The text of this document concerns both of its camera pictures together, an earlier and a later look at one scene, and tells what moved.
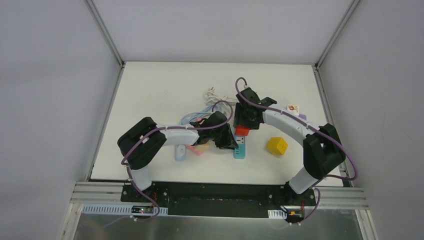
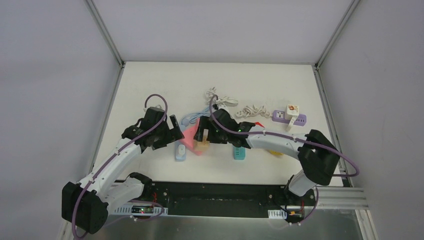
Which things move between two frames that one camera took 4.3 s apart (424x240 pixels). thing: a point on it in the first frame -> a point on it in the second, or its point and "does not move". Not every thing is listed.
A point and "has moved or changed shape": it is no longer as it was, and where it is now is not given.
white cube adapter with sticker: (293, 109) does not move
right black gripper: (243, 120) -> (205, 131)
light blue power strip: (180, 152) does not move
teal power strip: (240, 153) does not move
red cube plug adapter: (241, 131) has moved or changed shape
